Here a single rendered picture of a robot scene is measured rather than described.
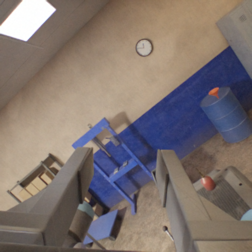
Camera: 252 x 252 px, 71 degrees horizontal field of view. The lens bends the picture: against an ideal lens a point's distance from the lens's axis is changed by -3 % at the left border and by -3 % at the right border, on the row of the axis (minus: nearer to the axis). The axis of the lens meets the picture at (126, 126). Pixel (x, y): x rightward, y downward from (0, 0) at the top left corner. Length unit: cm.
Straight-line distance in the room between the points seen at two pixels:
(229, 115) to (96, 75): 255
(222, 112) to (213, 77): 92
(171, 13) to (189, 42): 62
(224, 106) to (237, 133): 56
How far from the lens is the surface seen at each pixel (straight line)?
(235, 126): 361
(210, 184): 114
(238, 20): 375
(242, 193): 108
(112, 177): 380
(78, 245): 58
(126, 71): 375
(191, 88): 394
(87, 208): 68
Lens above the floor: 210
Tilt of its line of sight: 11 degrees down
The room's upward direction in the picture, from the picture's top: 41 degrees counter-clockwise
